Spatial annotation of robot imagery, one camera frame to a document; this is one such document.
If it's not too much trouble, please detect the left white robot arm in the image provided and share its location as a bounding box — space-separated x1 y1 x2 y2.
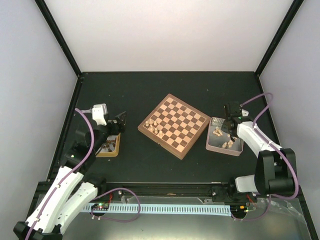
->
13 112 127 240

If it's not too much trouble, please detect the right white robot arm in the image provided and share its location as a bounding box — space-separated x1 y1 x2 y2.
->
221 102 299 202

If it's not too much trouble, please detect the pile of dark chess pieces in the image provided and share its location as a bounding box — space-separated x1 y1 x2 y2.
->
102 139 116 153

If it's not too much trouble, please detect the pile of light chess pieces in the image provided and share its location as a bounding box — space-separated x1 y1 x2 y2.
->
211 126 234 149

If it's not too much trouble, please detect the left control circuit board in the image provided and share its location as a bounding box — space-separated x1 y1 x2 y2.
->
91 203 110 211

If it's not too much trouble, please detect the control circuit board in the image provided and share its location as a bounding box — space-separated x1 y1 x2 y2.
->
91 203 110 211
230 205 257 214

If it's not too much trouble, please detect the right control circuit board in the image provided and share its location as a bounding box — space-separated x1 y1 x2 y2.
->
230 205 257 214

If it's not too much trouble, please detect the yellow plastic tray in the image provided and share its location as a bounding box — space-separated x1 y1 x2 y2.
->
96 134 121 158

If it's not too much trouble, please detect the pink plastic basket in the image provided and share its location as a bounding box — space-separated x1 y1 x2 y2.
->
205 117 244 157

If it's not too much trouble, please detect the wooden chessboard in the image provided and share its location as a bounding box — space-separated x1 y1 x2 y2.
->
137 94 211 160

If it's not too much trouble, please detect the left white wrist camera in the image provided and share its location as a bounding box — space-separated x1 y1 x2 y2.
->
92 103 108 126

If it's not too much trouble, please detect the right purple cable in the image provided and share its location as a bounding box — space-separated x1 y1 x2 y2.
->
231 92 300 222

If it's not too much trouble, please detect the purple cable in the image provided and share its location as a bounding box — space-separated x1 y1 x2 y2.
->
24 108 96 240
231 92 300 222

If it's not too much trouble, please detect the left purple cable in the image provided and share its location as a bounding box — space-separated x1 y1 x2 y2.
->
24 108 96 240

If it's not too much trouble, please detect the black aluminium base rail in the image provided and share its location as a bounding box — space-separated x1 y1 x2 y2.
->
37 181 305 203

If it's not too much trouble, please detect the white slotted cable duct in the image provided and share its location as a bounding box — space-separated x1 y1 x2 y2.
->
81 203 232 217

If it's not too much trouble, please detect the right black frame post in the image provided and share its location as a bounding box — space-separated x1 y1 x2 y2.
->
254 0 304 77

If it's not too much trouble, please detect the black frame post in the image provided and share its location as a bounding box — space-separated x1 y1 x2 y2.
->
254 0 304 77
34 0 82 77

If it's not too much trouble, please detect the left black frame post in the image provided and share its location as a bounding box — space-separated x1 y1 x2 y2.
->
34 0 82 77

